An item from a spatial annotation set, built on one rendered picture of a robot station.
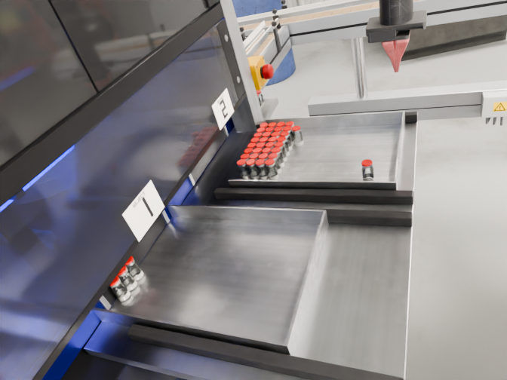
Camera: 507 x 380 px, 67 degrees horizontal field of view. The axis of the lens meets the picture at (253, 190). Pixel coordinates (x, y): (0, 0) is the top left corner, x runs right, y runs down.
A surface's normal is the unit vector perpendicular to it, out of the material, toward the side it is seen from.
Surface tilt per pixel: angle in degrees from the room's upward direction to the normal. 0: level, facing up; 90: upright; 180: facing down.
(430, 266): 0
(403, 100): 90
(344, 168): 0
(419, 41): 90
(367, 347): 0
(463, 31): 90
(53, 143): 90
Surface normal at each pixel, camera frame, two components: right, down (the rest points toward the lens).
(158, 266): -0.25, -0.77
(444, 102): -0.32, 0.64
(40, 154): 0.91, 0.01
